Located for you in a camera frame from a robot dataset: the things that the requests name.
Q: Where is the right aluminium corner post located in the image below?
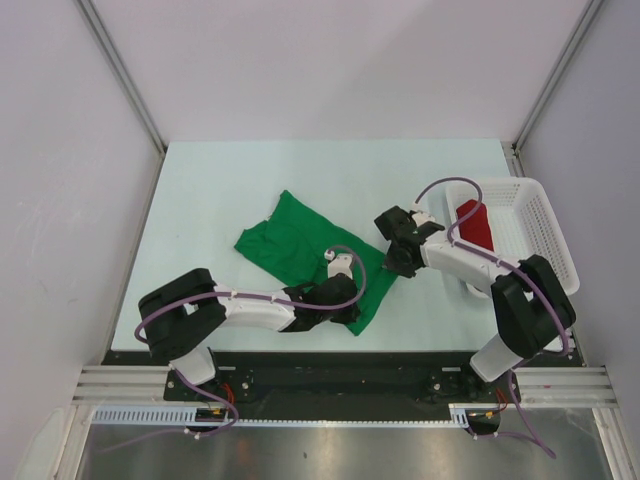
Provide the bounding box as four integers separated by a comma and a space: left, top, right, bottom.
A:
512, 0, 608, 152

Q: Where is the green t shirt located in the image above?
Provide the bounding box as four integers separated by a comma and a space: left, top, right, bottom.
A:
234, 190, 397, 336

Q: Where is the aluminium rail frame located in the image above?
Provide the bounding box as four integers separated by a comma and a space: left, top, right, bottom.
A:
58, 366, 639, 479

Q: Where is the aluminium corner post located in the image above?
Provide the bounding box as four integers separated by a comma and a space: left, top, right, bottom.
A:
512, 0, 608, 152
74, 0, 168, 154

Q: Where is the white slotted cable duct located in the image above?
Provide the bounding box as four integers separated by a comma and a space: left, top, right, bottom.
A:
92, 404, 498, 428

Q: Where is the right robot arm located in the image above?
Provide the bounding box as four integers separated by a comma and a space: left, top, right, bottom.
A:
375, 206, 576, 401

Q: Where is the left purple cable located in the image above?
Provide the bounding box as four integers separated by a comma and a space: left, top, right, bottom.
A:
134, 243, 371, 346

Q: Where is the white perforated plastic basket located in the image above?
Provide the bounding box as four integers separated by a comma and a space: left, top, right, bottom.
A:
477, 177, 580, 296

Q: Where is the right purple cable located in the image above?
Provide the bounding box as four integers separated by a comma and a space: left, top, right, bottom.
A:
413, 176, 571, 356

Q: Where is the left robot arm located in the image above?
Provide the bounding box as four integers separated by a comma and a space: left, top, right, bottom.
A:
134, 268, 363, 400

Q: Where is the rolled red t shirt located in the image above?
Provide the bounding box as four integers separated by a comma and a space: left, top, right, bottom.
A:
456, 199, 494, 251

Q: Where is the left aluminium corner post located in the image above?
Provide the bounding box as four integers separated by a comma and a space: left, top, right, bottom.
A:
74, 0, 168, 154

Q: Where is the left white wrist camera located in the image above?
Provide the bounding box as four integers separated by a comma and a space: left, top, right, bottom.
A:
324, 250, 355, 279

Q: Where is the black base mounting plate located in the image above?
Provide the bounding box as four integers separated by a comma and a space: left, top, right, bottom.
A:
103, 351, 575, 416

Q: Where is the purple cable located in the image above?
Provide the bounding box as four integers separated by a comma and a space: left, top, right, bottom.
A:
134, 243, 371, 346
413, 176, 571, 356

